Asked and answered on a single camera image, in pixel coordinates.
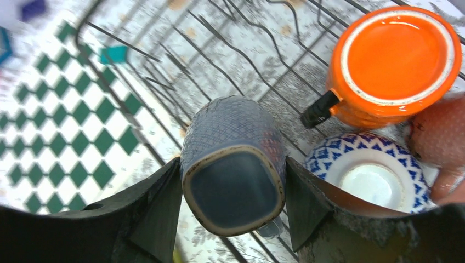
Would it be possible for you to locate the clear plastic cup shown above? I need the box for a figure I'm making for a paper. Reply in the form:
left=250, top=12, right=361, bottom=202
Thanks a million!
left=180, top=95, right=286, bottom=238

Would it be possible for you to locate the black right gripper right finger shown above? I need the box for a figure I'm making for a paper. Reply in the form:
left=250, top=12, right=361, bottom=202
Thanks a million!
left=286, top=157, right=464, bottom=262

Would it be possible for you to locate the green white chessboard mat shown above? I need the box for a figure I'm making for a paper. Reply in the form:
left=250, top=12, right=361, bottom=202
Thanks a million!
left=1, top=19, right=161, bottom=214

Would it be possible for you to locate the blue white patterned bowl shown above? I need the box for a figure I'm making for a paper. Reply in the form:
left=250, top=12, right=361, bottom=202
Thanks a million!
left=303, top=131, right=433, bottom=214

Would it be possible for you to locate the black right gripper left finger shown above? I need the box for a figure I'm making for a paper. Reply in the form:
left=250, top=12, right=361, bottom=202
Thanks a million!
left=1, top=158, right=182, bottom=262

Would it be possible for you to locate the pink cup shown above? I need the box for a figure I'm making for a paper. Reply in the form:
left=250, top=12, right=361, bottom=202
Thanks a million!
left=405, top=93, right=464, bottom=205

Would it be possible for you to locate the orange mug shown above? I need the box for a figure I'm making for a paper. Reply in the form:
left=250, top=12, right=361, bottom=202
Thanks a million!
left=300, top=6, right=462, bottom=129

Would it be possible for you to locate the teal small block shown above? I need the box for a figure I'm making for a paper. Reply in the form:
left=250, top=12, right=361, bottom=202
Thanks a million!
left=99, top=45, right=128, bottom=65

